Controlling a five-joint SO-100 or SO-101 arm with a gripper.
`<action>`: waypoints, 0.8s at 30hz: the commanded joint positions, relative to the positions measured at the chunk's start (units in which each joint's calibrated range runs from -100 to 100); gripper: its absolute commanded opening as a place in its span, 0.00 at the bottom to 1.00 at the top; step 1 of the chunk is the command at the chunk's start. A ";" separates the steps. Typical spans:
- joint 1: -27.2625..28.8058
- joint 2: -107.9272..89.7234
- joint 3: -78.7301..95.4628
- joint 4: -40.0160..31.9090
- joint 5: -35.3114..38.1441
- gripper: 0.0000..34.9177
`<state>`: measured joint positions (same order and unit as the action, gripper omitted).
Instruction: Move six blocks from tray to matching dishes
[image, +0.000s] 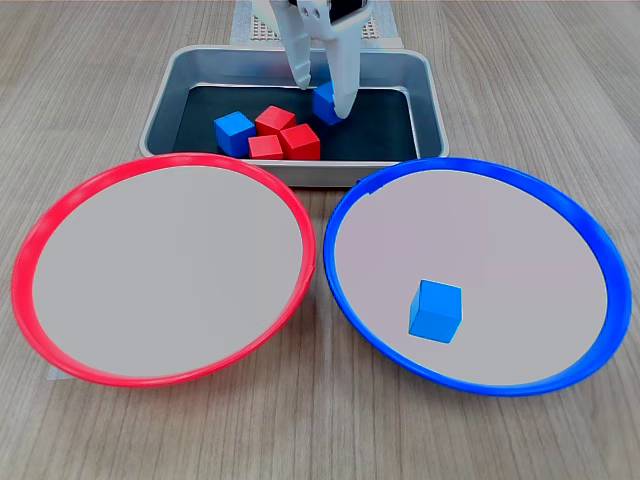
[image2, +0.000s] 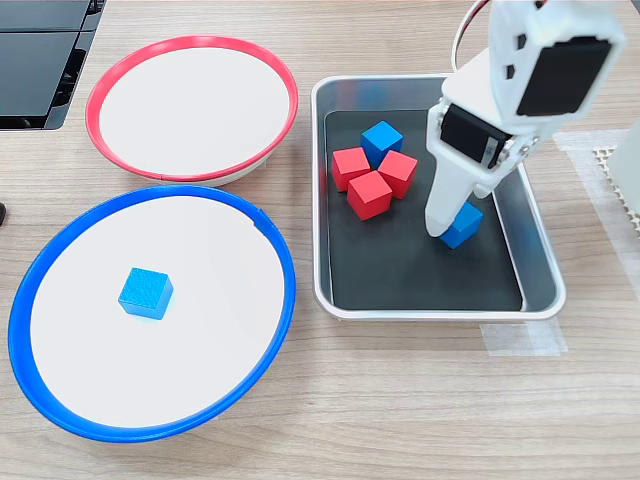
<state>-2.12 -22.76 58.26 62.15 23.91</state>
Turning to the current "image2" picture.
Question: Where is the blue cube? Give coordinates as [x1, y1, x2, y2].
[117, 267, 175, 321]
[360, 120, 404, 167]
[438, 201, 485, 250]

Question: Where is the red cube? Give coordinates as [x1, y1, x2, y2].
[331, 146, 372, 193]
[346, 170, 394, 222]
[377, 149, 419, 200]

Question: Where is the black tray mat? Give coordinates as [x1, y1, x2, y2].
[323, 109, 524, 311]

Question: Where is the steel tray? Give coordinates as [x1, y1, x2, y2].
[309, 74, 568, 322]

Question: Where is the clear tape strip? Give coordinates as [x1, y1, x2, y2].
[479, 319, 569, 357]
[553, 128, 640, 281]

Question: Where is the red-rimmed white plate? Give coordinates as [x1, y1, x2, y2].
[84, 34, 300, 187]

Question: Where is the blue-rimmed white plate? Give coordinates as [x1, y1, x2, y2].
[7, 184, 297, 445]

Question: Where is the black device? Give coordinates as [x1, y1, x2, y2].
[0, 0, 108, 132]

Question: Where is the pale perforated base plate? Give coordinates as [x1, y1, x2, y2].
[592, 144, 640, 239]

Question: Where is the white red servo cable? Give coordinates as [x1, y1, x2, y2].
[450, 0, 494, 72]

